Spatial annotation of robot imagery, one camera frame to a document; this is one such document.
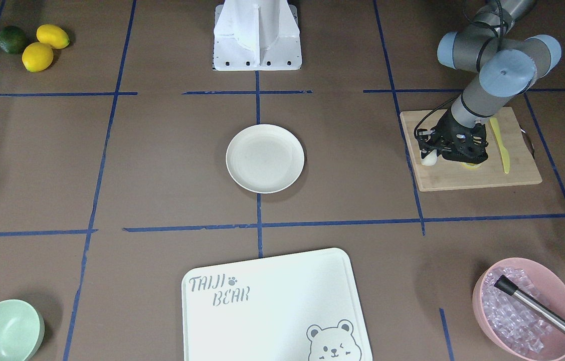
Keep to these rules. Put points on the green lime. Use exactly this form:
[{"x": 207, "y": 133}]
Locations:
[{"x": 13, "y": 40}]

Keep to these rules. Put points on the cream bear tray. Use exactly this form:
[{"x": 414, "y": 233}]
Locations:
[{"x": 301, "y": 306}]

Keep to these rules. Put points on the beige plate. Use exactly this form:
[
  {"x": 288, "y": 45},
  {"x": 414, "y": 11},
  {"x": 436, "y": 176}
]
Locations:
[{"x": 265, "y": 159}]

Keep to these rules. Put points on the yellow plastic knife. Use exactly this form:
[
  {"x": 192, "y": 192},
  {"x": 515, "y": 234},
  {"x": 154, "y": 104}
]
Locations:
[{"x": 504, "y": 153}]

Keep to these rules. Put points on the green bowl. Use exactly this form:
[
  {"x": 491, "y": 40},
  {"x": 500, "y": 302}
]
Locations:
[{"x": 22, "y": 330}]

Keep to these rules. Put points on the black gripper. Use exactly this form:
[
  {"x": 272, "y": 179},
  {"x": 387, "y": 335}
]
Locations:
[{"x": 446, "y": 130}]

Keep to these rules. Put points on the white pillar with base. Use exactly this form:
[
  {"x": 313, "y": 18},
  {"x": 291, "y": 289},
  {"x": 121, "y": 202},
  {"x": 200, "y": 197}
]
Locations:
[{"x": 256, "y": 36}]

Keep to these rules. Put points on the pink bowl with ice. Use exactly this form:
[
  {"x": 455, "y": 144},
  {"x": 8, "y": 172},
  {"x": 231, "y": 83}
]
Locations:
[{"x": 512, "y": 325}]

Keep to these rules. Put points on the bamboo cutting board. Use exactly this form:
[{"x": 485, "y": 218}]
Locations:
[{"x": 450, "y": 175}]

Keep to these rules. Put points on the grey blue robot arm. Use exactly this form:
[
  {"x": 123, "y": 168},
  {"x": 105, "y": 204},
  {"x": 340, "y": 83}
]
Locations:
[{"x": 504, "y": 68}]

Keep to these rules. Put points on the yellow lemon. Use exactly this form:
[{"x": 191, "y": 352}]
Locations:
[
  {"x": 37, "y": 57},
  {"x": 53, "y": 35}
]

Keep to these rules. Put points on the metal black-tipped scoop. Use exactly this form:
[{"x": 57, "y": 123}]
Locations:
[{"x": 507, "y": 286}]

